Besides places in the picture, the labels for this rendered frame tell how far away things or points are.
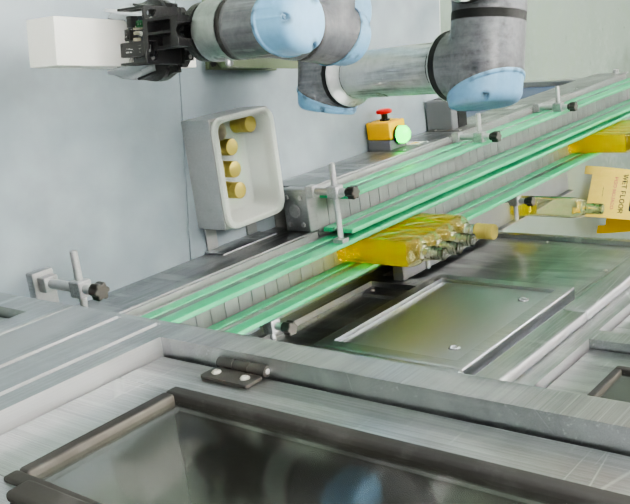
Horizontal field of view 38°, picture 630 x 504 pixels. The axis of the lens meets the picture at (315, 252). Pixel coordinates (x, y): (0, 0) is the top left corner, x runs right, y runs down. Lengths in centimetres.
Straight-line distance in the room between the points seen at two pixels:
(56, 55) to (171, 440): 63
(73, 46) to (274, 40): 31
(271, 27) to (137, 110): 77
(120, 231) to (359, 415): 108
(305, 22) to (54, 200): 75
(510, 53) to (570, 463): 89
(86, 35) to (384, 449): 77
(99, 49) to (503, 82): 59
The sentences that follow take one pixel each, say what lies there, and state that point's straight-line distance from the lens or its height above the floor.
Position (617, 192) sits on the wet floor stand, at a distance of 527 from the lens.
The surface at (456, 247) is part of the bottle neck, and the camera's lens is 191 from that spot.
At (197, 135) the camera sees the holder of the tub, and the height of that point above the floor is 79.
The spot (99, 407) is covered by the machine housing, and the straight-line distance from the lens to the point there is 83.
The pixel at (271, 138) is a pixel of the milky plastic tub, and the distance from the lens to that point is 189.
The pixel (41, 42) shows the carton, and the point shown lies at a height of 108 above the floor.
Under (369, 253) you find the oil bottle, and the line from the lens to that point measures 194.
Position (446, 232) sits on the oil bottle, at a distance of 198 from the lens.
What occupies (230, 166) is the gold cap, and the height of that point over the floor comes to 81.
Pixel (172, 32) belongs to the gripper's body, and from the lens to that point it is 113.
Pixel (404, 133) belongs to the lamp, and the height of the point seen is 85.
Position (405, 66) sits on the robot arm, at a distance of 155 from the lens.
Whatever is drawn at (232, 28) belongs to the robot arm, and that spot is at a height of 137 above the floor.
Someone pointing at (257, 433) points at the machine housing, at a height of 164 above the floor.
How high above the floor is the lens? 211
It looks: 39 degrees down
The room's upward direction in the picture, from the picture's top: 95 degrees clockwise
